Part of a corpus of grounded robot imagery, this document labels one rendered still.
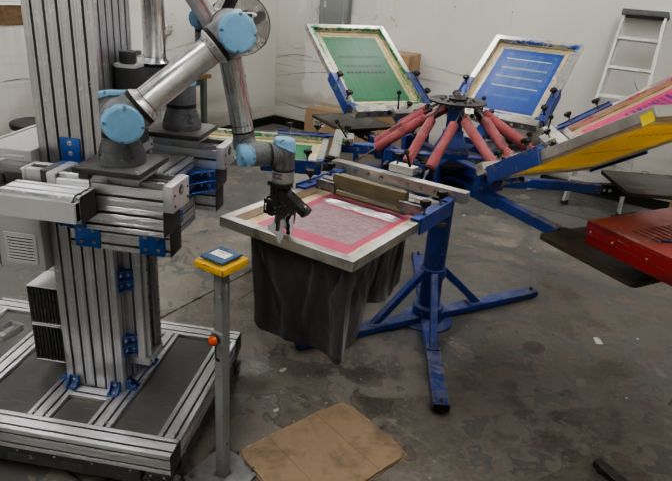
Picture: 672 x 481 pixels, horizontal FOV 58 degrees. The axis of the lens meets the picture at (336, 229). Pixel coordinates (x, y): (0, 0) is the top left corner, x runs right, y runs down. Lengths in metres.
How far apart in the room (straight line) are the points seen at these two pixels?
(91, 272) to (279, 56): 5.88
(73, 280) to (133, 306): 0.24
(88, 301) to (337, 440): 1.18
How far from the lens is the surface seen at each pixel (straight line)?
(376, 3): 7.20
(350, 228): 2.31
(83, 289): 2.52
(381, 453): 2.71
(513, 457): 2.88
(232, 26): 1.84
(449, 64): 6.81
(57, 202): 2.01
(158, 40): 2.52
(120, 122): 1.84
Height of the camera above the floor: 1.85
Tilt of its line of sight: 23 degrees down
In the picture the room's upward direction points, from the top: 4 degrees clockwise
